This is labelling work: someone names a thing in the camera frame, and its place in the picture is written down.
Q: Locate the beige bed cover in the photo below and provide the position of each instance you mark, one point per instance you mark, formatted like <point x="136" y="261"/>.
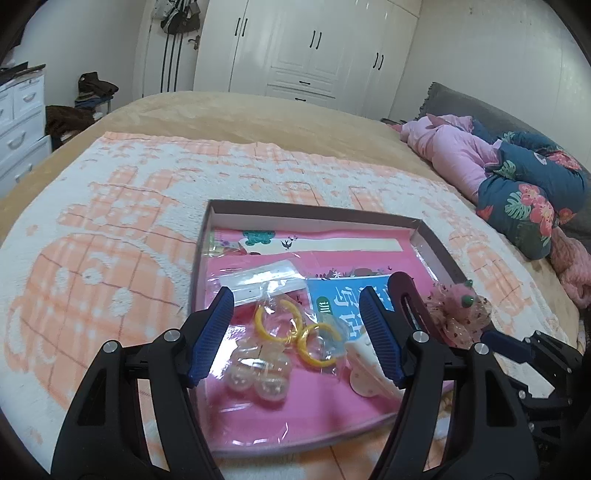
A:
<point x="277" y="124"/>

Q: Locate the white drawer cabinet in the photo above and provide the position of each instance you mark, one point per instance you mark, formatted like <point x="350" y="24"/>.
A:
<point x="24" y="143"/>

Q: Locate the pink plush hair accessory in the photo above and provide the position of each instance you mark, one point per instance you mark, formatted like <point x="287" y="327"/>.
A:
<point x="459" y="313"/>

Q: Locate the dark maroon hair clip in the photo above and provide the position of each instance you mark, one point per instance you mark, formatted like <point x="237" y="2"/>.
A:
<point x="406" y="300"/>

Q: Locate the red bead hair accessory packet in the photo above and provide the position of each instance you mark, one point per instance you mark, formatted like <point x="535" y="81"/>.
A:
<point x="251" y="285"/>

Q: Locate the white comb hair clip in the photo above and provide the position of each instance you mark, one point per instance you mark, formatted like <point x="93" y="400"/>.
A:
<point x="367" y="378"/>

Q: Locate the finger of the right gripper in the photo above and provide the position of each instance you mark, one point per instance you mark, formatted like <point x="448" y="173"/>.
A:
<point x="507" y="346"/>

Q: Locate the yellow rings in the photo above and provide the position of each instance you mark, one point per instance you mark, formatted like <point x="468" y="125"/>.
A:
<point x="300" y="332"/>

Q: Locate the white door with bags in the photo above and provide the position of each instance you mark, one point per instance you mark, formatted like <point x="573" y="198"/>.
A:
<point x="164" y="62"/>

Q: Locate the grey pillow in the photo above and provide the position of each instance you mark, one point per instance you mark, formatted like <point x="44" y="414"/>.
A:
<point x="443" y="100"/>

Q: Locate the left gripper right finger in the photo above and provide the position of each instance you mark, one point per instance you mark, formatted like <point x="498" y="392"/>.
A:
<point x="488" y="436"/>

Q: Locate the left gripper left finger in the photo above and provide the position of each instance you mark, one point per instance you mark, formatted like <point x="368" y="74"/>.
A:
<point x="102" y="435"/>

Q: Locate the white wardrobe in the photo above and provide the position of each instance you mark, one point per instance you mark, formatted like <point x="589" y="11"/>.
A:
<point x="344" y="55"/>

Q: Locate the white orange patterned blanket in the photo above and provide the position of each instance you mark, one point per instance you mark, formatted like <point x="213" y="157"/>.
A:
<point x="104" y="251"/>

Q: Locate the pink quilt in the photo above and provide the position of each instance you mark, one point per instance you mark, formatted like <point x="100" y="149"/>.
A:
<point x="457" y="147"/>

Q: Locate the blue floral quilt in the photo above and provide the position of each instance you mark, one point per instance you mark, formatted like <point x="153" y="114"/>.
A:
<point x="525" y="187"/>

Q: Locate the pink knitted cloth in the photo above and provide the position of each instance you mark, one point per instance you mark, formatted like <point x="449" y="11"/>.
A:
<point x="572" y="264"/>

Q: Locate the brown cardboard tray box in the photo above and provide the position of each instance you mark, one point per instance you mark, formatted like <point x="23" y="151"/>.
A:
<point x="321" y="258"/>

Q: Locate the pile of dark clothes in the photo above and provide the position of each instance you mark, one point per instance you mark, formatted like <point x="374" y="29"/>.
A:
<point x="64" y="122"/>

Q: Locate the blue card with characters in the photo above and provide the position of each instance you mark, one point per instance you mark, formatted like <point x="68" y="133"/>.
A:
<point x="340" y="297"/>

